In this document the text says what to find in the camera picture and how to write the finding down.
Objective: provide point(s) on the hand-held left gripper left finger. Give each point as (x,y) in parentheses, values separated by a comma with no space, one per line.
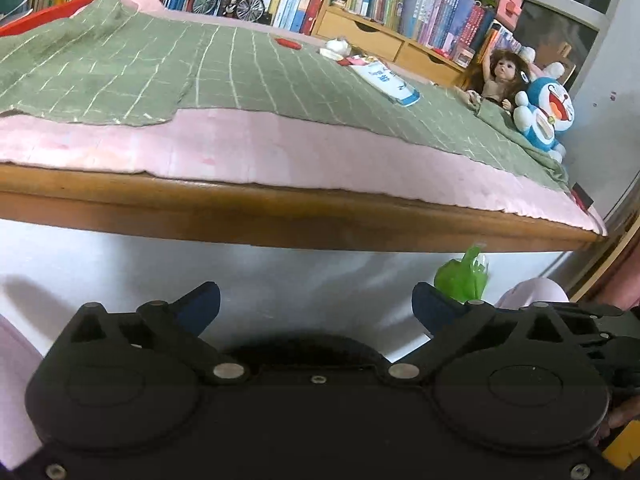
(200,306)

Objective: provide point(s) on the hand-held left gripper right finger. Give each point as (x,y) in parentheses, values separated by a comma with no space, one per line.
(432,308)

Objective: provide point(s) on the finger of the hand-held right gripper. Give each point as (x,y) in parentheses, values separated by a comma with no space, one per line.
(582,317)

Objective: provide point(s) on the green wrapper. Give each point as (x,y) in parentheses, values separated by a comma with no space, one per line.
(460,280)

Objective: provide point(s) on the black trash bin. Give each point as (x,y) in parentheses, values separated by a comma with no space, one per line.
(310,352)

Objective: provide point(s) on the person's right hand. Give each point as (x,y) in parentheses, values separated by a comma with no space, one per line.
(621,416)

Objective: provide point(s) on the wooden table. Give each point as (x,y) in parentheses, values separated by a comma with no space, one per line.
(250,210)

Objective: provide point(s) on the small black and red box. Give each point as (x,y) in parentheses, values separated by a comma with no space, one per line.
(582,197)

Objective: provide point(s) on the pink table mat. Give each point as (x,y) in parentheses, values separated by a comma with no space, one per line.
(250,145)

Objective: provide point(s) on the blue cat plush toy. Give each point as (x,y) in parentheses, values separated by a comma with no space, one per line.
(545,110)

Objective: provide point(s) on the white and blue packet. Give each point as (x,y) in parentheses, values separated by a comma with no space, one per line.
(387,82)

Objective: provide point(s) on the brown-haired doll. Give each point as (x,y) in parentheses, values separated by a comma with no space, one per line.
(500,75)

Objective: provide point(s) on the green checked cloth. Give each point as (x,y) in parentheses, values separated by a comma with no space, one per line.
(150,60)

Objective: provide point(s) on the pink printed packet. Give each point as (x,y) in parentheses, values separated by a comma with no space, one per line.
(362,60)

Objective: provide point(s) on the red disc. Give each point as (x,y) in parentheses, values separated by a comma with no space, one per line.
(287,43)

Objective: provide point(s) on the white crumpled tissue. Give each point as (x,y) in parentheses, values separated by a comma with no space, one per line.
(334,47)

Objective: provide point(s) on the wooden drawer organizer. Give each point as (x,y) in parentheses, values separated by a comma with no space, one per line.
(370,35)

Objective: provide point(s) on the black bicycle model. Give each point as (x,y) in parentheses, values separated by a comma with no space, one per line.
(250,7)

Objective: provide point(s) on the red tray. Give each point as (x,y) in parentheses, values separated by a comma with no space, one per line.
(30,20)

